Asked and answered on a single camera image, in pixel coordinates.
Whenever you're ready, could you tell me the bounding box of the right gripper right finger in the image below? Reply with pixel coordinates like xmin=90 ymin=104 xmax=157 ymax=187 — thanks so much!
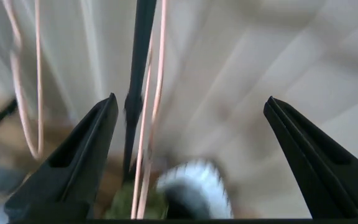
xmin=263 ymin=95 xmax=358 ymax=218

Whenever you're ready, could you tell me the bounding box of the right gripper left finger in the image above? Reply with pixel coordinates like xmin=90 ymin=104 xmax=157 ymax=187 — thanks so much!
xmin=4 ymin=92 xmax=119 ymax=222

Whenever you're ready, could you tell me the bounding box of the pink clothes hanger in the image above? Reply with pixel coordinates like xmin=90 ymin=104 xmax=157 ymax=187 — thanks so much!
xmin=131 ymin=0 xmax=167 ymax=220
xmin=1 ymin=0 xmax=45 ymax=161

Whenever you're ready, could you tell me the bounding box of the white laundry basket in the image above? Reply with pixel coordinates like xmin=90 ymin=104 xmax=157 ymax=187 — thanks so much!
xmin=155 ymin=160 xmax=234 ymax=220

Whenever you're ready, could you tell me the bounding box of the black clothes rack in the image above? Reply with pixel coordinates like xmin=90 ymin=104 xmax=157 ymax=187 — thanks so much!
xmin=0 ymin=0 xmax=157 ymax=184

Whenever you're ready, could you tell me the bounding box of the green garment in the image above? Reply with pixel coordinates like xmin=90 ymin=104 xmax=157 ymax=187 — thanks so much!
xmin=104 ymin=180 xmax=169 ymax=220

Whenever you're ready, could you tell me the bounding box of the beige curtain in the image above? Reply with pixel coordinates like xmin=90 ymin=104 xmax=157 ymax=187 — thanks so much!
xmin=0 ymin=0 xmax=358 ymax=218

